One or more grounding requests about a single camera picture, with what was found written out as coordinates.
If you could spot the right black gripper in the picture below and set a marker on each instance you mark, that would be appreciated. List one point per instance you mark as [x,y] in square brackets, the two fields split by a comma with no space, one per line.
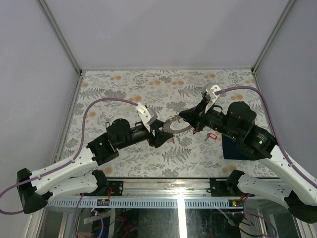
[196,115]

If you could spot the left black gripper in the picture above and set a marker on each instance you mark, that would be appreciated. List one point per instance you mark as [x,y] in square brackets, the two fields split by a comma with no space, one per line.
[161,137]

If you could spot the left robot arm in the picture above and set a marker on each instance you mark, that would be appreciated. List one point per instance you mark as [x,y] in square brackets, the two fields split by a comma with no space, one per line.
[79,174]

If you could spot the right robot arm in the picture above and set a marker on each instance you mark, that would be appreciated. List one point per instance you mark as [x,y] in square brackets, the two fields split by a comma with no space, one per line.
[298,194]

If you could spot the key with red tag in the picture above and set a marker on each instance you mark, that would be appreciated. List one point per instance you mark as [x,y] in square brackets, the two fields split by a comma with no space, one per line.
[211,136]

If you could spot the dark blue cloth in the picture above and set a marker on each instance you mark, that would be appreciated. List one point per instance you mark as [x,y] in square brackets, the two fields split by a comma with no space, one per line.
[230,150]

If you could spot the floral table mat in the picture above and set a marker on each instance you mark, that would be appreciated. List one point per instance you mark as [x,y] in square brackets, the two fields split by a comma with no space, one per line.
[113,93]

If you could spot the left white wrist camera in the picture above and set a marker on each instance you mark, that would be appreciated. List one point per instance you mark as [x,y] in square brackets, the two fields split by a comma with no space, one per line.
[147,115]

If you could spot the aluminium front rail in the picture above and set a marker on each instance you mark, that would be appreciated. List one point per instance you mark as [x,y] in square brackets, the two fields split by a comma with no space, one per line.
[157,187]

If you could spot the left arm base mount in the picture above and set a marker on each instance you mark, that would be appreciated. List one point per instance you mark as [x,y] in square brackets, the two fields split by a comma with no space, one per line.
[114,188]

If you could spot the slotted cable duct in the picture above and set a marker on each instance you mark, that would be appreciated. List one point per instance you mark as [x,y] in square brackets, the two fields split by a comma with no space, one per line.
[144,203]

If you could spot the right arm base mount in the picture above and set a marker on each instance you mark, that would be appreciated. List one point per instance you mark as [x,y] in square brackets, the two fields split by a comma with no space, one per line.
[224,187]

